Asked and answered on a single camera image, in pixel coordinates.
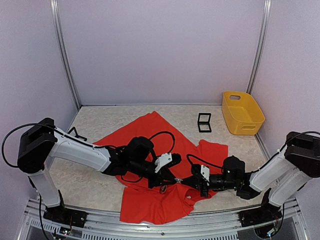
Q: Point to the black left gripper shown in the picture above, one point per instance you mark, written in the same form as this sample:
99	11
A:
163	175

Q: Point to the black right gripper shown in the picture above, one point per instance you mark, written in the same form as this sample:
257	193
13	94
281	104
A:
198	182

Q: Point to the white round brooch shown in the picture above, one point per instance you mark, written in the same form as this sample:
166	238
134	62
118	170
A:
163	189

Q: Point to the red t-shirt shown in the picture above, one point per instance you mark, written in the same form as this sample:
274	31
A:
142	204

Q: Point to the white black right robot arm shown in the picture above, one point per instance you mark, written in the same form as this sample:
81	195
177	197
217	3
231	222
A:
285	173

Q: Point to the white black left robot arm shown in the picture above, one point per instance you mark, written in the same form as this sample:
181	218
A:
45	141

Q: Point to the black display box red brooch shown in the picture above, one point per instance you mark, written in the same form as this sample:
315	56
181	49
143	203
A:
203	122

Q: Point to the black display box green brooch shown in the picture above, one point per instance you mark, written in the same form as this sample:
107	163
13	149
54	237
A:
73	132

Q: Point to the yellow plastic basket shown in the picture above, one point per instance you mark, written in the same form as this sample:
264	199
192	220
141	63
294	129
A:
242	114

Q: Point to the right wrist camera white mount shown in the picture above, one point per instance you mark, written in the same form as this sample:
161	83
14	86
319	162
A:
201	172

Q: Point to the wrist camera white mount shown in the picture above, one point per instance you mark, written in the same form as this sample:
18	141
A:
167	160
201	172

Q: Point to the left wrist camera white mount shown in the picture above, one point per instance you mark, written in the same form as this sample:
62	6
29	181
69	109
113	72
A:
167	160

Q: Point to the grey aluminium front rail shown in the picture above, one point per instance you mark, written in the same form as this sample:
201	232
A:
106	225

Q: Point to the grey corner post left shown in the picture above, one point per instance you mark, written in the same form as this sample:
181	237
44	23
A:
54	5

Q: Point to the grey corner post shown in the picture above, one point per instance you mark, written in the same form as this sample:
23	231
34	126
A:
54	5
260	45

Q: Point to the grey corner post right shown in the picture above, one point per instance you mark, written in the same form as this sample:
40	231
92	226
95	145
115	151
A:
260	45

